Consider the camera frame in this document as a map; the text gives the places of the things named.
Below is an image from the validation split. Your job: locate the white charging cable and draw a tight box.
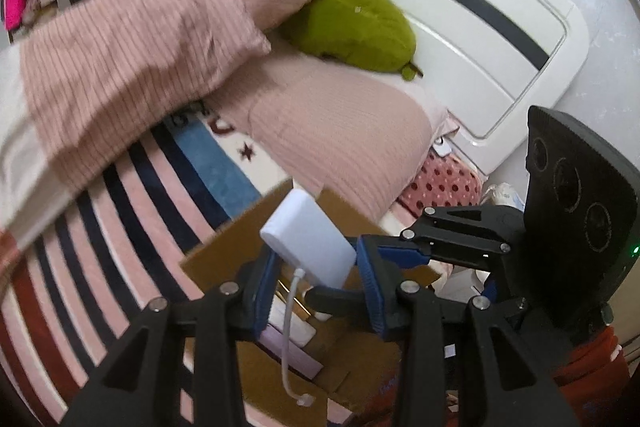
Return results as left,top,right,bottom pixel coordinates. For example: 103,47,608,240
280,268,317,407

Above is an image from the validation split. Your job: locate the striped patchwork duvet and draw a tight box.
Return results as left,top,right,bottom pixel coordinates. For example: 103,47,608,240
0,0,273,253

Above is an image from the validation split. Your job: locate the white patterned cloth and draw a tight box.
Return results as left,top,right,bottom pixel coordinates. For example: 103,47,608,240
481,183,525,211

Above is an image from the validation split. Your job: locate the white round case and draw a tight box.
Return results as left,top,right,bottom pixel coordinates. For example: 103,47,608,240
440,268,489,301

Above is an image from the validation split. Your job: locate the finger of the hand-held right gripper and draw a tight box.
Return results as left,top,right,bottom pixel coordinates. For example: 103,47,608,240
375,205,513,269
305,285,371,319

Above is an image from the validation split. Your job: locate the white headboard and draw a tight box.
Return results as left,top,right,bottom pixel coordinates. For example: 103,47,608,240
215,0,591,180

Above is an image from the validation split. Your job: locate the green plush toy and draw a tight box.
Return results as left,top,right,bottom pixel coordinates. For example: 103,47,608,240
277,0,425,82

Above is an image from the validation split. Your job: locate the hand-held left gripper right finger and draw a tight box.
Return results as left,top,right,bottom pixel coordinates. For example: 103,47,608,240
356,234,581,427

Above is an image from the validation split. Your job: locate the white power bank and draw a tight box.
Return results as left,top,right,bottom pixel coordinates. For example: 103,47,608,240
260,189,357,289

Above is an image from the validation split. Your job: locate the pink bag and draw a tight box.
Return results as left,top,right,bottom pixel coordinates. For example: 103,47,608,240
5,0,28,30

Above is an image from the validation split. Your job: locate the purple box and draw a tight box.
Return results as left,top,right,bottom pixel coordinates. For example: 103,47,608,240
259,324,324,379

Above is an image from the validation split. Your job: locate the pink polka dot sheet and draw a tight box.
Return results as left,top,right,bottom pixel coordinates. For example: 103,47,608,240
397,154,484,219

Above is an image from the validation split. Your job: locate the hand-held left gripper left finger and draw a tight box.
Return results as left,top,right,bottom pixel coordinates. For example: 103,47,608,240
60,252,283,427

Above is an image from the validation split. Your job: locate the cardboard box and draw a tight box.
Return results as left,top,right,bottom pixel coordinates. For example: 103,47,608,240
180,179,443,418

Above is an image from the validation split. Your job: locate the person's red clothing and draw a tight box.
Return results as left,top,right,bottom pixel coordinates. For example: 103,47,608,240
550,326,632,427

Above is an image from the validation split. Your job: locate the striped bed blanket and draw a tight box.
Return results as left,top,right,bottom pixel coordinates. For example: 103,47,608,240
0,107,301,427

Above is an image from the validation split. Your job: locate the small white box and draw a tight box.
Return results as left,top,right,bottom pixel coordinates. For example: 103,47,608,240
269,297,317,348

